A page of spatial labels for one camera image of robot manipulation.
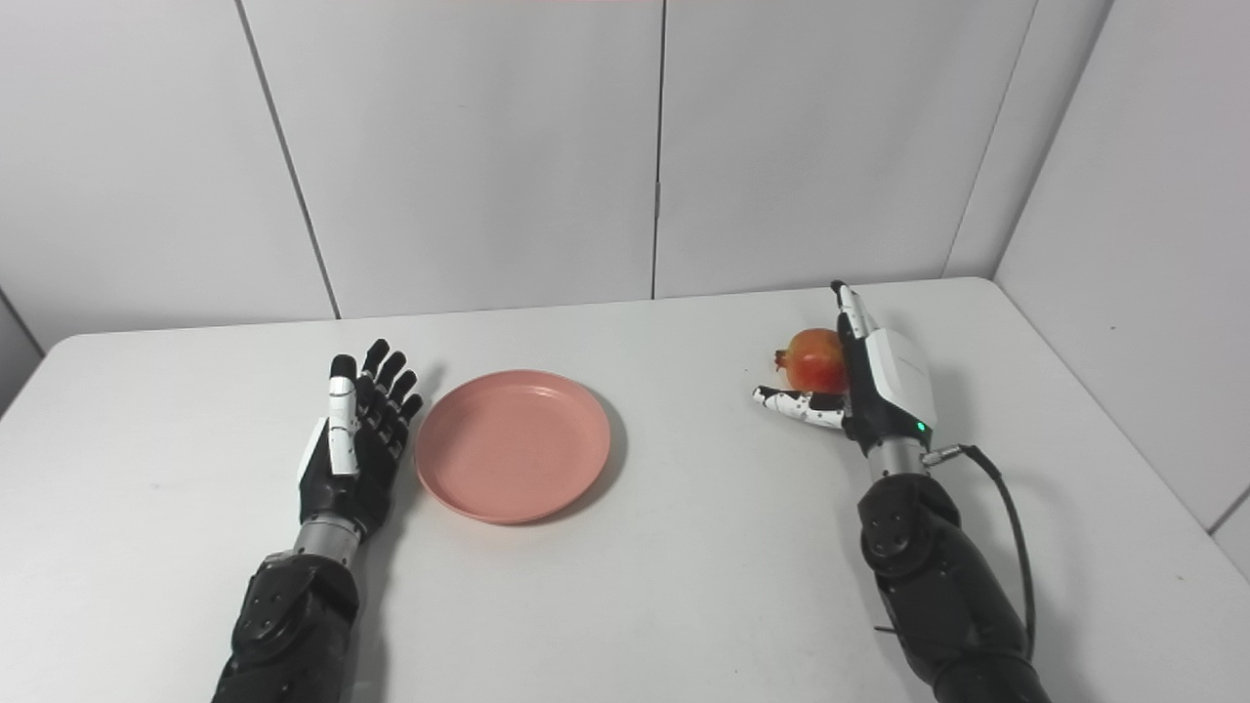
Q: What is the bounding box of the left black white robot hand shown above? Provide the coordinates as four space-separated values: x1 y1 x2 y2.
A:
296 338 425 538

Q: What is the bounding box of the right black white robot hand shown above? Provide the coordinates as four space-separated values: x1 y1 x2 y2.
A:
752 280 938 455

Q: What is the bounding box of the red pomegranate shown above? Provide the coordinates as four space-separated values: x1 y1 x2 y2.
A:
773 328 851 395

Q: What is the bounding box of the pink plate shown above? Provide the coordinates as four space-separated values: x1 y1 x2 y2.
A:
414 369 613 526

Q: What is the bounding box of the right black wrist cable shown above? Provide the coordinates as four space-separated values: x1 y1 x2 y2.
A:
873 444 1038 665

